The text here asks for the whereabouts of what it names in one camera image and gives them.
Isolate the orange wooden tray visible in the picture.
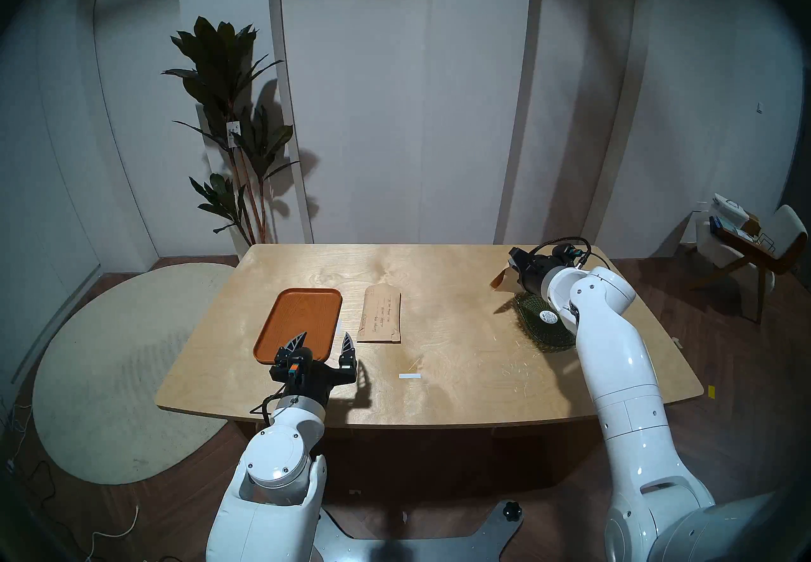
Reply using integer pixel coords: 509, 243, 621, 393
253, 287, 343, 367

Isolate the white floor cable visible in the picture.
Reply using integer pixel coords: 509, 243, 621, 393
86, 506, 140, 562

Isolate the cream wooden armchair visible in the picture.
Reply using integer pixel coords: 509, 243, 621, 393
687, 204, 808, 324

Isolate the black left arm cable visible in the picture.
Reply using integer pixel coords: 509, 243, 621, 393
249, 386, 289, 425

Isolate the brown envelope with open flap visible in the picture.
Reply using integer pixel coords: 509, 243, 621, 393
357, 284, 402, 344

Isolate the green glass tray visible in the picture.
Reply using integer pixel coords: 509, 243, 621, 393
513, 291, 578, 353

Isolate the beige oval rug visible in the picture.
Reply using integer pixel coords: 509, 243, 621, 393
32, 262, 236, 485

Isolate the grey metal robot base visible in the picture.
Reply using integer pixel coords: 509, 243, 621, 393
310, 499, 525, 562

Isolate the tall dark green plant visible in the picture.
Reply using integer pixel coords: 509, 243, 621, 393
162, 16, 302, 246

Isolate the light wooden table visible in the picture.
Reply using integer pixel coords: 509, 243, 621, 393
155, 243, 705, 430

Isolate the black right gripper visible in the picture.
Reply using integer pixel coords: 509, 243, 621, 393
508, 247, 563, 297

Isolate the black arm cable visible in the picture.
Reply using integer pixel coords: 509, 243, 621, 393
249, 386, 289, 425
529, 237, 593, 270

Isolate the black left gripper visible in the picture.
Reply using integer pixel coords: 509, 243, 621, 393
269, 331, 358, 408

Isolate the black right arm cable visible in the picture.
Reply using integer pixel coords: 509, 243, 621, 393
529, 237, 593, 270

